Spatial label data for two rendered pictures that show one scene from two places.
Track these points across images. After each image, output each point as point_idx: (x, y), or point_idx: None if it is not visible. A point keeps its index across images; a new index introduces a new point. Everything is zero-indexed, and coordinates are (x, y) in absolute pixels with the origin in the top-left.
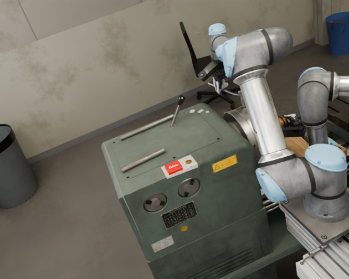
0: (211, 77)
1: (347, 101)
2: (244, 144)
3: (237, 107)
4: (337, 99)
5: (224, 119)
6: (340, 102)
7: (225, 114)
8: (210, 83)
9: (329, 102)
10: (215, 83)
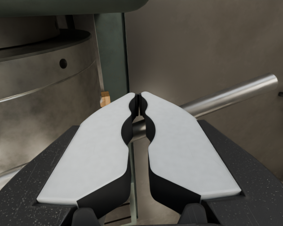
0: (255, 166)
1: (104, 225)
2: None
3: (28, 125)
4: (117, 219)
5: (53, 44)
6: (107, 220)
7: (20, 54)
8: (251, 95)
9: (117, 211)
10: (155, 136)
